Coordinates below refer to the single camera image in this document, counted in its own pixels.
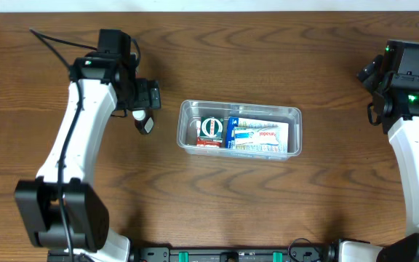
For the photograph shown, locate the green square ointment box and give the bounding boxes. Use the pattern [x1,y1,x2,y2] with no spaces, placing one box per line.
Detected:
[199,117,224,142]

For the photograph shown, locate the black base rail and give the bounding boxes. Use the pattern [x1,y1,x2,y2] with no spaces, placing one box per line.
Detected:
[47,242,341,262]

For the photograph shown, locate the red medicine sachet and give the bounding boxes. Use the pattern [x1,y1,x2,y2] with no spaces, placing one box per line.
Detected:
[196,119,221,148]

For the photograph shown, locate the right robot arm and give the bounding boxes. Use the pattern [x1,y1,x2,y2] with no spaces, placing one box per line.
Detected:
[324,40,419,261]

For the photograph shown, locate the black bottle white cap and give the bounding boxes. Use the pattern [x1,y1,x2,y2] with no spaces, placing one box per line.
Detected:
[132,110,154,135]

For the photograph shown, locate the left black cable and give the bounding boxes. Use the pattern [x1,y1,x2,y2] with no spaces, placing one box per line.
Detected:
[28,28,142,262]

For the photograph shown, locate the clear plastic container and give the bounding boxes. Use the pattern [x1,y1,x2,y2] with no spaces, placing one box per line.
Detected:
[177,100,302,161]

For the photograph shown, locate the white medicine box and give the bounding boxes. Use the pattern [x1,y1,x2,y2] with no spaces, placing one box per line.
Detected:
[232,127,288,151]

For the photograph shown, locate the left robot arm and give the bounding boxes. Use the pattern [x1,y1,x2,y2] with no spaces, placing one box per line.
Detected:
[15,29,161,261]

